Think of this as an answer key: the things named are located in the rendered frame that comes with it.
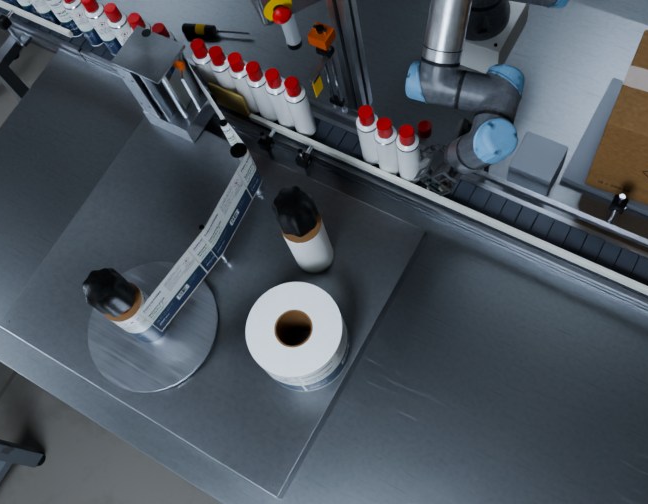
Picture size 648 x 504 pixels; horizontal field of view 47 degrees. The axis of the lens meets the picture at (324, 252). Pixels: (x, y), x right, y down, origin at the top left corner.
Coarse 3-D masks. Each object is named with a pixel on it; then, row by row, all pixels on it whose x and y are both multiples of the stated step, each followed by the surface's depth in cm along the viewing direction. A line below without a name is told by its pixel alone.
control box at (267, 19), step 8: (256, 0) 142; (264, 0) 142; (272, 0) 143; (280, 0) 144; (288, 0) 145; (296, 0) 146; (304, 0) 147; (312, 0) 148; (320, 0) 149; (256, 8) 148; (264, 8) 144; (272, 8) 145; (296, 8) 148; (264, 16) 147; (264, 24) 149
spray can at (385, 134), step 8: (384, 120) 160; (376, 128) 165; (384, 128) 160; (392, 128) 163; (376, 136) 164; (384, 136) 162; (392, 136) 163; (376, 144) 166; (384, 144) 163; (392, 144) 164; (384, 152) 167; (392, 152) 167; (384, 160) 170; (392, 160) 170; (384, 168) 174; (392, 168) 174
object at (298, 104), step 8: (288, 80) 168; (296, 80) 168; (288, 88) 167; (296, 88) 168; (304, 88) 172; (288, 96) 171; (296, 96) 170; (304, 96) 171; (288, 104) 173; (296, 104) 172; (304, 104) 173; (296, 112) 175; (304, 112) 175; (296, 120) 178; (304, 120) 178; (312, 120) 181; (296, 128) 183; (304, 128) 181; (312, 128) 183
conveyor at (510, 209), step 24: (96, 48) 206; (336, 144) 184; (408, 192) 176; (456, 192) 174; (480, 192) 173; (504, 216) 170; (528, 216) 169; (552, 240) 166; (576, 240) 166; (600, 240) 165; (576, 264) 164; (600, 264) 163; (624, 264) 162
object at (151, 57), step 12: (132, 36) 172; (144, 36) 171; (156, 36) 171; (132, 48) 170; (144, 48) 170; (156, 48) 169; (168, 48) 169; (180, 48) 168; (120, 60) 170; (132, 60) 169; (144, 60) 169; (156, 60) 168; (168, 60) 168; (132, 72) 169; (144, 72) 167; (156, 72) 167
